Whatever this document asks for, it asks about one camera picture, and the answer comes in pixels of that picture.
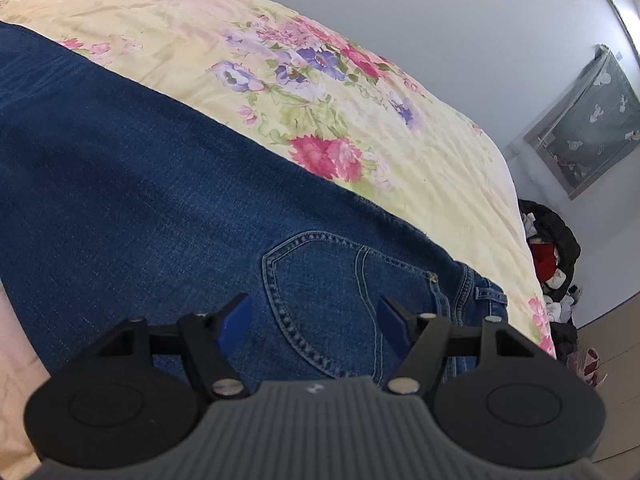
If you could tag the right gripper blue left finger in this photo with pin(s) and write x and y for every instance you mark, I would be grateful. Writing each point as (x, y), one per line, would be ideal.
(231, 323)

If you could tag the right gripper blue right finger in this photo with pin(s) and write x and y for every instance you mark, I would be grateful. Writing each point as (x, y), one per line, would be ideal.
(397, 324)

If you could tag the blue denim jeans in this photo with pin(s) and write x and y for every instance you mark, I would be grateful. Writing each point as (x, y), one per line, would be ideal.
(118, 202)

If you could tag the pile of dark clothes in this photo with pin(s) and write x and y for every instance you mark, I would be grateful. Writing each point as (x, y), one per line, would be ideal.
(555, 252)

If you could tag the floral yellow bed quilt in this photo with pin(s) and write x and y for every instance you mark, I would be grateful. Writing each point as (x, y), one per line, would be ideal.
(320, 101)

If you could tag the grey patterned window curtain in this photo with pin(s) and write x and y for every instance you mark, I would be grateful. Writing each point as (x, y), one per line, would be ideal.
(594, 126)

